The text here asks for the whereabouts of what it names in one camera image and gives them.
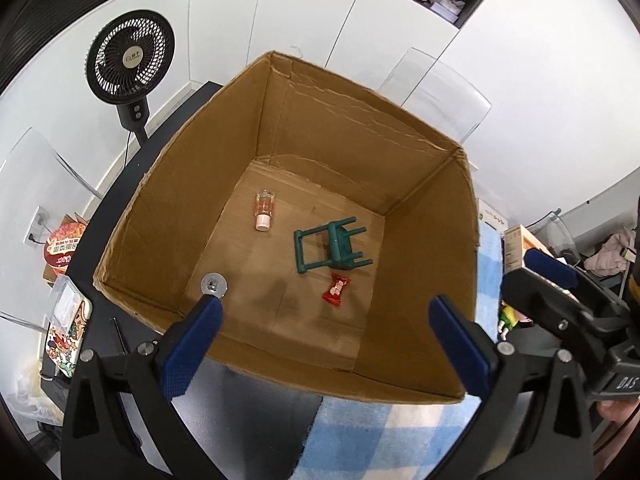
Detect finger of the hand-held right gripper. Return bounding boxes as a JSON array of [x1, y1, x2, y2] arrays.
[[524, 249, 626, 313], [501, 267, 609, 361]]

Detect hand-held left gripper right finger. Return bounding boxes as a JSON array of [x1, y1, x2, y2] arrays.
[[427, 294, 596, 480]]

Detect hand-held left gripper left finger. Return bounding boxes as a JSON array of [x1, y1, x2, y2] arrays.
[[61, 294, 273, 480]]

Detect small round black knob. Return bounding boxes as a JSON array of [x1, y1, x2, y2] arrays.
[[200, 271, 230, 301]]

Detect large brown cardboard box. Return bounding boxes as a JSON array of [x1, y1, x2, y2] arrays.
[[92, 50, 481, 406]]

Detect red candy wrapper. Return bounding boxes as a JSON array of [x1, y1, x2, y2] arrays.
[[321, 272, 353, 307]]

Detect small pink perfume bottle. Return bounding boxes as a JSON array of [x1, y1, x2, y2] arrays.
[[254, 188, 277, 232]]

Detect green toy chair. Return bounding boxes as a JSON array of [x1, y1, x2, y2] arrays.
[[293, 215, 373, 275]]

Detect pile of small white items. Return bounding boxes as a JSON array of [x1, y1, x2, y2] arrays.
[[430, 0, 471, 25]]

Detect person's right hand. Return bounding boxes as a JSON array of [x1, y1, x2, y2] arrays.
[[597, 400, 632, 423]]

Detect clear acrylic chair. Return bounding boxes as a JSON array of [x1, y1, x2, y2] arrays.
[[535, 207, 583, 261], [377, 47, 493, 146], [0, 127, 106, 333]]

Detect orange cardboard box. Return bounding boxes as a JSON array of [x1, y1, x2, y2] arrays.
[[502, 225, 551, 273]]

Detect cartoon boy figure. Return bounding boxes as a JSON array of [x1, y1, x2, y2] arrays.
[[497, 300, 533, 336]]

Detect pink clothing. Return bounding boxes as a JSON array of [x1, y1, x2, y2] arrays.
[[582, 227, 638, 276]]

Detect thin black metal tool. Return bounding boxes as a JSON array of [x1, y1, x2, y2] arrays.
[[111, 316, 128, 356]]

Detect white cardboard box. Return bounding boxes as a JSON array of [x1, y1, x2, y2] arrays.
[[477, 199, 508, 231]]

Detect blue and cream checked blanket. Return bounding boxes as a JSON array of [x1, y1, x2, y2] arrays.
[[300, 220, 506, 480]]

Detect cartoon printed tray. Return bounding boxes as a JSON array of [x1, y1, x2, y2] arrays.
[[44, 295, 95, 378]]

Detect clear plastic box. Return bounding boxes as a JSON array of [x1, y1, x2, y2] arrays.
[[50, 274, 83, 333]]

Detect red instant noodle bowl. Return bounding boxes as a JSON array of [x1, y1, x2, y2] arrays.
[[42, 212, 88, 286]]

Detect white plastic bag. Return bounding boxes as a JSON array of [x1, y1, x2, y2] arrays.
[[0, 370, 66, 441]]

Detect black standing fan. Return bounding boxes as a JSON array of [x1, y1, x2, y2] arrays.
[[84, 8, 177, 146]]

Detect black slatted blinds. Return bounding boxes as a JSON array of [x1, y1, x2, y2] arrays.
[[0, 0, 136, 93]]

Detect white wall socket with plug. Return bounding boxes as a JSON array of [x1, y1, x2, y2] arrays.
[[27, 205, 51, 246]]

